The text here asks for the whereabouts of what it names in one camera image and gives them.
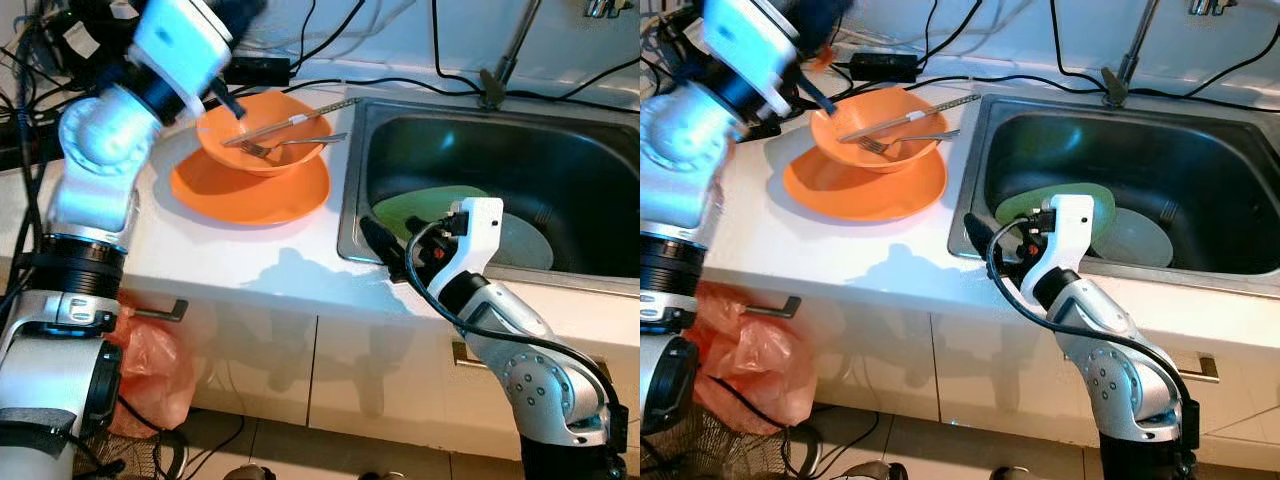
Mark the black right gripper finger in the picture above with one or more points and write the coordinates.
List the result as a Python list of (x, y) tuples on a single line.
[(980, 238), (380, 242)]

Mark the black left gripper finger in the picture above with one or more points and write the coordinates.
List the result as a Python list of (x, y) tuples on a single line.
[(226, 100), (815, 96)]

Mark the green plastic plate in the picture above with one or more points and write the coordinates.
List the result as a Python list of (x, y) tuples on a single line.
[(1012, 205), (420, 205)]

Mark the orange plastic bowl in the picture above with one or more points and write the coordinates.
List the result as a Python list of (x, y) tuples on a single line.
[(290, 160), (900, 158)]

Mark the steel fork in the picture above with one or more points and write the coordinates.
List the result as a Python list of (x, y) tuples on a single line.
[(310, 139), (925, 135), (545, 215), (1166, 210)]

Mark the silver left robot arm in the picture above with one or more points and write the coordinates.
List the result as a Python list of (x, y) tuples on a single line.
[(680, 150), (95, 200)]

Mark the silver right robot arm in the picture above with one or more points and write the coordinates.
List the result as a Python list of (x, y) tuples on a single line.
[(540, 380), (1120, 370)]

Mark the black power adapter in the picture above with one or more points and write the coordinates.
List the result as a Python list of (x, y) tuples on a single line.
[(258, 70), (880, 65)]

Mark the orange plastic plate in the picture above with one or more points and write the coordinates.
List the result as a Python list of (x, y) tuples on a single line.
[(850, 195), (240, 200)]

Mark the white base cabinet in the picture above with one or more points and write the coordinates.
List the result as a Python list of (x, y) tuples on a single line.
[(260, 360), (900, 360)]

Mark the black charger box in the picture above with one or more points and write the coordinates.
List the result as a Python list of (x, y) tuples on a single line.
[(670, 20), (75, 30)]

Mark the stainless steel sink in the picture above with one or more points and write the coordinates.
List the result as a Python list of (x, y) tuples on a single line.
[(570, 150), (1200, 150)]

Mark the dark metal faucet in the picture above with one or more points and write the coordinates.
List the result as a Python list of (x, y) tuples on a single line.
[(493, 90), (1113, 88)]

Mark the chrome tap valve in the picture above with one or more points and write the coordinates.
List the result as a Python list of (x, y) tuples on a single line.
[(605, 7), (1212, 5)]

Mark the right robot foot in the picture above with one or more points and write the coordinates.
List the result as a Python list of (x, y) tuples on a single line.
[(385, 476), (1010, 473)]

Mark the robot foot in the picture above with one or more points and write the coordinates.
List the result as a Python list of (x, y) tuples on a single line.
[(250, 472), (1010, 473), (875, 470), (385, 476)]

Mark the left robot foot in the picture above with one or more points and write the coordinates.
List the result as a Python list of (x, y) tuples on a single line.
[(875, 470), (250, 472)]

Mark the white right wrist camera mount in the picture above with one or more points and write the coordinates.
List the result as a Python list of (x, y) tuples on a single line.
[(1070, 230), (480, 235)]

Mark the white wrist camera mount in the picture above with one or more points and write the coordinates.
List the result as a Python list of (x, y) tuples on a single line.
[(750, 40), (480, 235), (1070, 230), (185, 40)]

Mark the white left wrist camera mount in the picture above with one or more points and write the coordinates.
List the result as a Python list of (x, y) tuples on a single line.
[(750, 40), (185, 40)]

